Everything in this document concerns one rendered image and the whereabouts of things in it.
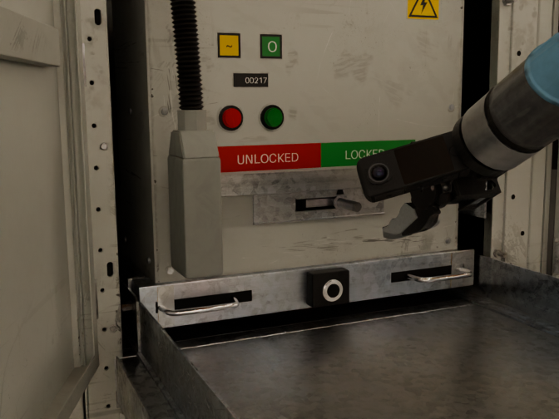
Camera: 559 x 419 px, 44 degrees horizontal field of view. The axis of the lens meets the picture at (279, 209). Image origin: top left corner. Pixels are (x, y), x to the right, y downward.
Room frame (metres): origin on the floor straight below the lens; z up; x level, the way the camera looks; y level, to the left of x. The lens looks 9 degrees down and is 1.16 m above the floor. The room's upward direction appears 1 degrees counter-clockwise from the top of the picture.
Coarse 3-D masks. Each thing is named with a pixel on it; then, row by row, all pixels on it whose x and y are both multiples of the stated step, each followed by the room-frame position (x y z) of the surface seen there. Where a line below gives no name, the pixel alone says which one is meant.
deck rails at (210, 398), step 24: (504, 264) 1.03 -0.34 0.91; (504, 288) 1.03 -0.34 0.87; (528, 288) 0.98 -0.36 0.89; (552, 288) 0.94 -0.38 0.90; (144, 312) 0.81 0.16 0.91; (504, 312) 0.99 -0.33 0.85; (528, 312) 0.98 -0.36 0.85; (552, 312) 0.94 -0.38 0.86; (144, 336) 0.81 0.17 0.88; (168, 336) 0.71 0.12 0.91; (144, 360) 0.81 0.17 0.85; (168, 360) 0.70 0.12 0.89; (168, 384) 0.71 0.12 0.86; (192, 384) 0.62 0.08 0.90; (192, 408) 0.62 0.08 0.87; (216, 408) 0.55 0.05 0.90
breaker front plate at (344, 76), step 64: (256, 0) 0.95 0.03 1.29; (320, 0) 0.99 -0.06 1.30; (384, 0) 1.03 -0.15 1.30; (448, 0) 1.07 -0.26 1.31; (256, 64) 0.95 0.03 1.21; (320, 64) 0.99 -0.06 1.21; (384, 64) 1.03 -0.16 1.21; (448, 64) 1.07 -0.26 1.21; (256, 128) 0.95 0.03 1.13; (320, 128) 0.99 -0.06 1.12; (384, 128) 1.03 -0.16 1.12; (448, 128) 1.08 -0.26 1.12; (320, 192) 0.99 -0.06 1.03; (256, 256) 0.95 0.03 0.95; (320, 256) 0.99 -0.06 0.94; (384, 256) 1.03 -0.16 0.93
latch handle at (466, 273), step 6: (462, 270) 1.06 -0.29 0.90; (468, 270) 1.05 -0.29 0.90; (408, 276) 1.02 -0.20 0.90; (414, 276) 1.02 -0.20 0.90; (438, 276) 1.01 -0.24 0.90; (444, 276) 1.01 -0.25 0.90; (450, 276) 1.02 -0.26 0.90; (456, 276) 1.02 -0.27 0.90; (462, 276) 1.03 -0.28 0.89; (468, 276) 1.03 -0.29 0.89; (420, 282) 1.01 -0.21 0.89; (426, 282) 1.00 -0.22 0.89
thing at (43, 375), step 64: (0, 0) 0.63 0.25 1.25; (0, 64) 0.62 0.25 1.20; (64, 64) 0.81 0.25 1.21; (0, 128) 0.61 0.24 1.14; (0, 192) 0.60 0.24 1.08; (0, 256) 0.59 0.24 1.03; (64, 256) 0.79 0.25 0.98; (0, 320) 0.58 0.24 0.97; (64, 320) 0.78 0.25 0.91; (0, 384) 0.57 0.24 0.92; (64, 384) 0.75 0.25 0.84
